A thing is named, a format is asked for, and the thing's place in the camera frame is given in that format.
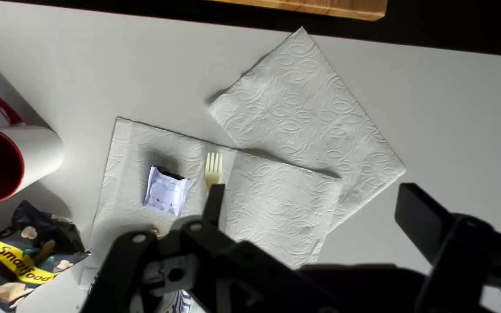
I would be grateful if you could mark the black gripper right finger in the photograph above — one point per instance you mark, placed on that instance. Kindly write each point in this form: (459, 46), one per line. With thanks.
(435, 232)

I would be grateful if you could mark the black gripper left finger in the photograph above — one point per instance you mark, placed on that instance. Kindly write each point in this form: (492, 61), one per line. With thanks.
(128, 272)

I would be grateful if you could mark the white mug red inside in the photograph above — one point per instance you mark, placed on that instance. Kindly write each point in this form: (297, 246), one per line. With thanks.
(36, 152)

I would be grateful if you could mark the small blue-white foil packet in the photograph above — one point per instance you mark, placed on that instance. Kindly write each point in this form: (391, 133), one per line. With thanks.
(163, 192)

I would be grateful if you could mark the black yellow popcorn snack bag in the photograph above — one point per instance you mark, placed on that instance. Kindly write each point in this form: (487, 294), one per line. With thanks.
(19, 265)

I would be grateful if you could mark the pale yellow plastic fork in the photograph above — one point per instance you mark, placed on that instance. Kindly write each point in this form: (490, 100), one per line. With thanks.
(214, 171)

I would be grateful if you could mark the white paper napkin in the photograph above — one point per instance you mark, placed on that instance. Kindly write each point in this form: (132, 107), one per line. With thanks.
(302, 110)
(278, 204)

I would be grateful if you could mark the light wooden table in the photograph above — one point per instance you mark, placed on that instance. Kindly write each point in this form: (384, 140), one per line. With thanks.
(320, 7)

